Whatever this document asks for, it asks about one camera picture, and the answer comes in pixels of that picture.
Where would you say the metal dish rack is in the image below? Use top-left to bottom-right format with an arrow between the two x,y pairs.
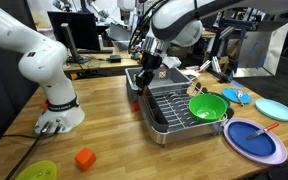
137,84 -> 232,146

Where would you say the dark blue plate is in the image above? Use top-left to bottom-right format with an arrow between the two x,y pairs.
227,120 -> 278,158

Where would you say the grey plastic bin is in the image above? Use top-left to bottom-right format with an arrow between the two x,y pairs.
124,66 -> 193,101

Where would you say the pale turquoise plate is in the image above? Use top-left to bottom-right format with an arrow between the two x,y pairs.
254,98 -> 288,122

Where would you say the black computer monitor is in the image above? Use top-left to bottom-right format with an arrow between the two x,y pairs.
47,10 -> 102,64

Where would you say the knife with orange handle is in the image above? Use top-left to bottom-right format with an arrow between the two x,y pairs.
246,122 -> 280,141

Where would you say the black base cable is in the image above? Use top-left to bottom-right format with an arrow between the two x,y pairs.
2,121 -> 63,180

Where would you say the green plastic bowl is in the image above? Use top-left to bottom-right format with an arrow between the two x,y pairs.
188,93 -> 228,123

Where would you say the silver spoon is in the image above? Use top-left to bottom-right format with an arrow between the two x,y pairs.
235,89 -> 246,107

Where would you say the large lavender plate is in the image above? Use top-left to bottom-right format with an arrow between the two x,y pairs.
223,117 -> 288,166

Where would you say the small yellow-green bowl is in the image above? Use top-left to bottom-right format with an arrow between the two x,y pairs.
15,160 -> 58,180

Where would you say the sky blue plate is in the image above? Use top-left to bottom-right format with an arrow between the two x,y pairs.
221,87 -> 253,105

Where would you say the black keyboard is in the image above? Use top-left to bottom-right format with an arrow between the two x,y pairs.
77,49 -> 114,55

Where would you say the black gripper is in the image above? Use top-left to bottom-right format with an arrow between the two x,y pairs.
136,52 -> 163,95

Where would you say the red clamp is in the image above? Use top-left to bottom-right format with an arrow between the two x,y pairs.
132,99 -> 141,113

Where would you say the orange cube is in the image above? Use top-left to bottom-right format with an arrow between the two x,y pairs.
74,147 -> 97,172

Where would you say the small black box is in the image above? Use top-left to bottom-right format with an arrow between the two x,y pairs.
108,54 -> 122,63

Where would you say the wooden side desk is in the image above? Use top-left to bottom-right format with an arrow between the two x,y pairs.
62,46 -> 142,75

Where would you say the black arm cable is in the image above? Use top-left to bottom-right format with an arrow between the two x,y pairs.
128,0 -> 172,52

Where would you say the colourful puzzle cube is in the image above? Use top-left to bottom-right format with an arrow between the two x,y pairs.
158,68 -> 168,80

